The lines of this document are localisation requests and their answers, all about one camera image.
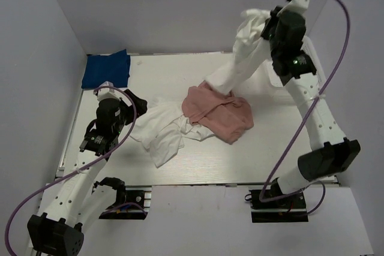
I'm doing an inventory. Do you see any white plastic mesh basket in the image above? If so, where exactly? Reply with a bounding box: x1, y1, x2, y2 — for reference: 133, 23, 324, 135
266, 35, 327, 107

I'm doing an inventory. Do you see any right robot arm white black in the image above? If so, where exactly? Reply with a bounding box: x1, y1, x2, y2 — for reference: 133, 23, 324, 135
259, 7, 361, 207

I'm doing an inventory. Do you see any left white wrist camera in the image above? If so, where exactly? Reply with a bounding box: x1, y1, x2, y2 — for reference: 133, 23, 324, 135
94, 82, 119, 102

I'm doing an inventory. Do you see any white printed t-shirt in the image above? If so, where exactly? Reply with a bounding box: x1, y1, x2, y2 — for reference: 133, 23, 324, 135
130, 97, 214, 168

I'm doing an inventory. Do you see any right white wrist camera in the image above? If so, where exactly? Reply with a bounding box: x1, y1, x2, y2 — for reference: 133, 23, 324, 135
280, 0, 310, 15

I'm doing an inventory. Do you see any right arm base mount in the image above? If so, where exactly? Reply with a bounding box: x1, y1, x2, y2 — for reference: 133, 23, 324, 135
244, 189, 308, 223

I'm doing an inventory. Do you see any pink t-shirt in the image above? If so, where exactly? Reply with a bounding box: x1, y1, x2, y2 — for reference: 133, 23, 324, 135
181, 82, 254, 144

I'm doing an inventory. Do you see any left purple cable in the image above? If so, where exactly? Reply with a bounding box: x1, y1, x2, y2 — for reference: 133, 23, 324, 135
4, 86, 139, 252

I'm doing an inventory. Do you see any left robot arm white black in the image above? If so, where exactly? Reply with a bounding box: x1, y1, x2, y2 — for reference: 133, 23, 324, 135
27, 89, 148, 255

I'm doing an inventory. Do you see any folded blue t-shirt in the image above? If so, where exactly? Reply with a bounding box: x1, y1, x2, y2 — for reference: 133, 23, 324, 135
81, 49, 131, 89

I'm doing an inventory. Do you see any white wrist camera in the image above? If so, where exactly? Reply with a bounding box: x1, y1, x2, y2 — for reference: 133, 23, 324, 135
94, 82, 119, 102
280, 0, 310, 15

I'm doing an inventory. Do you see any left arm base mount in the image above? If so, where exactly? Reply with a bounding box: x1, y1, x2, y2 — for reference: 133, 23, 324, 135
99, 186, 152, 220

